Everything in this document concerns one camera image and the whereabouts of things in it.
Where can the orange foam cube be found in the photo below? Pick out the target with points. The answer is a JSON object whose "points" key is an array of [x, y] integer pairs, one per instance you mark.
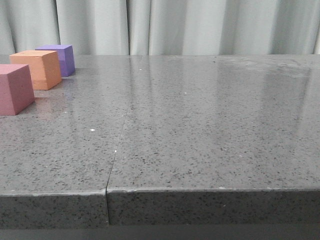
{"points": [[44, 67]]}

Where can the grey curtain backdrop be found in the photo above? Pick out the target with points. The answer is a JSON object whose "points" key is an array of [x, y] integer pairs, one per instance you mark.
{"points": [[162, 27]]}

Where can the purple foam cube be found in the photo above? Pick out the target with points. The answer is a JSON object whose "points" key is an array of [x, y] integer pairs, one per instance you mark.
{"points": [[65, 57]]}

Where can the pink foam cube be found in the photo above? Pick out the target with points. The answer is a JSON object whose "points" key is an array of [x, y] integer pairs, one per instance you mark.
{"points": [[16, 89]]}

